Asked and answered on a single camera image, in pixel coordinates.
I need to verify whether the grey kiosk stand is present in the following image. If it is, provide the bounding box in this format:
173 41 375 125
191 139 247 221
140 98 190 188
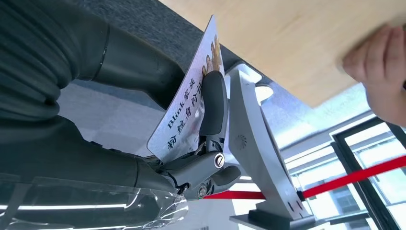
224 63 318 230

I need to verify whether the red barrier belt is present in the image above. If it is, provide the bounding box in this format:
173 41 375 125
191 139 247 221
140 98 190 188
203 155 406 201

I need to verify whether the black window frame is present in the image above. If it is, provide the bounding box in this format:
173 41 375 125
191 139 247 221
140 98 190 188
329 116 406 230

